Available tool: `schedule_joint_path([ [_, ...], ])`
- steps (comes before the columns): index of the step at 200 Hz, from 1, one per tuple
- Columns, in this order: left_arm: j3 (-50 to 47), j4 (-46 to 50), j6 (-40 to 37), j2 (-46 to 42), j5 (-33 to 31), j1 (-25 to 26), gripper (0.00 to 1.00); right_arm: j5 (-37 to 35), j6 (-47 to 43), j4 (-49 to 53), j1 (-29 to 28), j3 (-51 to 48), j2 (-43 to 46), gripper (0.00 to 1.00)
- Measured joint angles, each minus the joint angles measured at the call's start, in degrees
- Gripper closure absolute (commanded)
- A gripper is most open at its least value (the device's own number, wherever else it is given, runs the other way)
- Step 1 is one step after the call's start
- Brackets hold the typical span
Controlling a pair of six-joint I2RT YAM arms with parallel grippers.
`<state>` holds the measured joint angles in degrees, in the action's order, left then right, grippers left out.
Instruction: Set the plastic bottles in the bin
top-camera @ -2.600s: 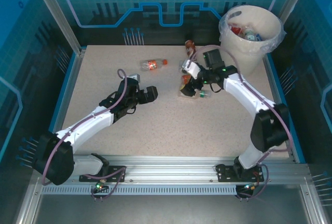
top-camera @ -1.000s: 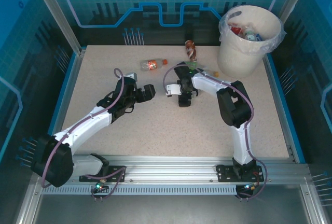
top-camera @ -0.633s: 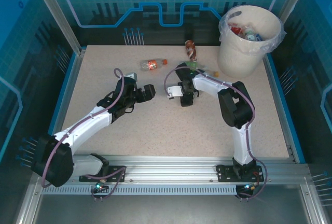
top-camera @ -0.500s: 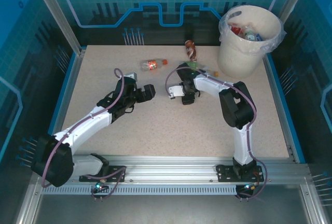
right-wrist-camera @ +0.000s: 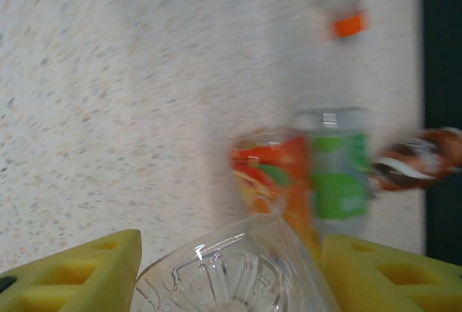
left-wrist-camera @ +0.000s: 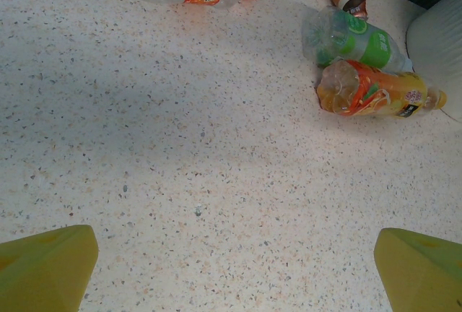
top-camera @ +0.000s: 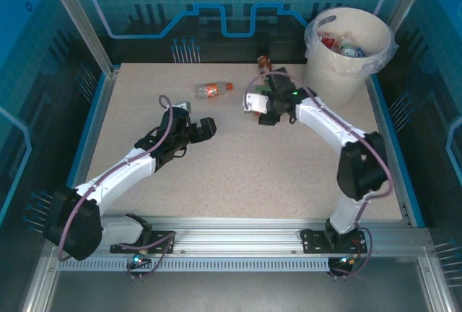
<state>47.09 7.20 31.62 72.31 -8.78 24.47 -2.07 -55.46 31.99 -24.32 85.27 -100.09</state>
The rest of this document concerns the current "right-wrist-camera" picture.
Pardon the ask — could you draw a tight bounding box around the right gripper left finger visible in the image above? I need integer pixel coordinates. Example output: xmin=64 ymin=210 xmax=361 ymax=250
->
xmin=0 ymin=228 xmax=142 ymax=312

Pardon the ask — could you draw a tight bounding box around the crushed brown label bottle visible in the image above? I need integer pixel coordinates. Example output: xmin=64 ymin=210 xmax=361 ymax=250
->
xmin=370 ymin=127 xmax=462 ymax=192

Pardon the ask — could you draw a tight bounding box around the green label plastic bottle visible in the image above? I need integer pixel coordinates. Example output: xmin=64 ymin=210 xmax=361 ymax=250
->
xmin=294 ymin=108 xmax=375 ymax=237

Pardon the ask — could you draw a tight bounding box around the orange cap clear bottle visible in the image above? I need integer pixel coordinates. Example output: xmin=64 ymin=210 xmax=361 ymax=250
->
xmin=306 ymin=0 xmax=371 ymax=40

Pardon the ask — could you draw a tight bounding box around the orange snack packet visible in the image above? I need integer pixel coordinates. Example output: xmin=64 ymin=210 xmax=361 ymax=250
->
xmin=229 ymin=129 xmax=322 ymax=266

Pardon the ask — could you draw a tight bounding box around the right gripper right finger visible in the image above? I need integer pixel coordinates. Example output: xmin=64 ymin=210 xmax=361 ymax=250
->
xmin=321 ymin=234 xmax=462 ymax=312

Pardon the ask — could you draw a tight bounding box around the green cap clear bottle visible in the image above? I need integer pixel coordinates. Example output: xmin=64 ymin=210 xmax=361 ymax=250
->
xmin=131 ymin=214 xmax=342 ymax=312

